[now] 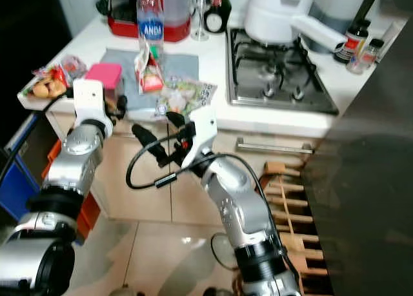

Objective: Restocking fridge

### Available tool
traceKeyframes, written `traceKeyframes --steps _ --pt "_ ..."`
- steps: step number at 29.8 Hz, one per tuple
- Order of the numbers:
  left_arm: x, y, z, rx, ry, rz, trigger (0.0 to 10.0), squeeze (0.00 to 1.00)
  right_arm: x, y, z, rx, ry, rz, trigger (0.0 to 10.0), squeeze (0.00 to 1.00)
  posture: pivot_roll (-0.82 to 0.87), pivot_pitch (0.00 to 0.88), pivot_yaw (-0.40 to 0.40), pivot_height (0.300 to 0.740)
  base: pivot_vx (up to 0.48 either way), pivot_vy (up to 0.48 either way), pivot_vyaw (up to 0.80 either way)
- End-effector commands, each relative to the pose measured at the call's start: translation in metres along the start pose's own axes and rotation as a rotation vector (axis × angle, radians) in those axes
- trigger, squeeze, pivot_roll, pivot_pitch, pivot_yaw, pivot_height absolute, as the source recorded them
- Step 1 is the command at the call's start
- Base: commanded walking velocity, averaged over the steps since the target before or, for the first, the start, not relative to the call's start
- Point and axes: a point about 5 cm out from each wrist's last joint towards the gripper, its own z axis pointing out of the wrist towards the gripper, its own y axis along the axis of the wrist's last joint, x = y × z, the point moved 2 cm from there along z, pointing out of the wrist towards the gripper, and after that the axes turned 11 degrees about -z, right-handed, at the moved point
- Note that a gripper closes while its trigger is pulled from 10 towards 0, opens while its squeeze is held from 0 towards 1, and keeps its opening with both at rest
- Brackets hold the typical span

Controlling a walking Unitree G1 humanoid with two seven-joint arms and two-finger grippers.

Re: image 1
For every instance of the grey counter mat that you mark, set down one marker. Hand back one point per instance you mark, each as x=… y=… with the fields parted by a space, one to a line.
x=184 y=64

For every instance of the wooden slatted shoe rack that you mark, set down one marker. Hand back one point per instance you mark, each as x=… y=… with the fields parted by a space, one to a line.
x=290 y=206

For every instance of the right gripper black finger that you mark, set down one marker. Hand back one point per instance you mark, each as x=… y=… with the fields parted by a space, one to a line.
x=175 y=120
x=150 y=141

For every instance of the steel gas hob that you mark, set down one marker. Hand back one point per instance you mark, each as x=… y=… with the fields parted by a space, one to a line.
x=277 y=83

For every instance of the clear blue label water bottle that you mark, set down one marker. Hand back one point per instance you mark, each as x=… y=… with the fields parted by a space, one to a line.
x=150 y=30

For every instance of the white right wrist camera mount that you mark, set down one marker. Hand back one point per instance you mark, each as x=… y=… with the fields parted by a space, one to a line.
x=203 y=131

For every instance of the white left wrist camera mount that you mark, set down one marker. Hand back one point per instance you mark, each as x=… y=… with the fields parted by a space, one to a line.
x=87 y=97

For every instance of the dark grey fridge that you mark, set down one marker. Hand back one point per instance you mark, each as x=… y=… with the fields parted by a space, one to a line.
x=361 y=193

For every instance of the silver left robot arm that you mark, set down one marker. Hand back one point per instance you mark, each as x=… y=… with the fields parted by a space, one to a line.
x=77 y=157

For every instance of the pink box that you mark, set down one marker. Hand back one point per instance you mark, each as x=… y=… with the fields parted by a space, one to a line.
x=104 y=75

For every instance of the blue storage bin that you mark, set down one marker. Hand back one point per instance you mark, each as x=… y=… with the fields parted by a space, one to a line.
x=16 y=180

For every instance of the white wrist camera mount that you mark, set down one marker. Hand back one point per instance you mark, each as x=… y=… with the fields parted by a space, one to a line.
x=203 y=131
x=87 y=97

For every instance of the red black kitchen appliance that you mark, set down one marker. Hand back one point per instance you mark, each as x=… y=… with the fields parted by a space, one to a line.
x=122 y=28

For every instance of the small glass jar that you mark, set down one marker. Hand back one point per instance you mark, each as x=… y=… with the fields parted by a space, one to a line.
x=364 y=60

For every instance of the red label sauce bottle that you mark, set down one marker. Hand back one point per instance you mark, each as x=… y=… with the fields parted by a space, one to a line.
x=353 y=46

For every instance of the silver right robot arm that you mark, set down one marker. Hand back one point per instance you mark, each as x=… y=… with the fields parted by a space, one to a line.
x=239 y=206

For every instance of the red white snack bag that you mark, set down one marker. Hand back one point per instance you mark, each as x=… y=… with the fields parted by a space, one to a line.
x=150 y=77

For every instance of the clear bag of buns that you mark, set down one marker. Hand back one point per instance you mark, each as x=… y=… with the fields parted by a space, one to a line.
x=51 y=82

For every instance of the dark glass bottle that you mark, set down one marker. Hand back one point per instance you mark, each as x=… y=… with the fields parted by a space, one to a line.
x=217 y=13

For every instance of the clear wine glass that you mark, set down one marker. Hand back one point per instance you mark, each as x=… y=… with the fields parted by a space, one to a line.
x=201 y=15

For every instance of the grey round appliance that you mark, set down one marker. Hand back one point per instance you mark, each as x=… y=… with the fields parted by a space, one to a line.
x=335 y=9

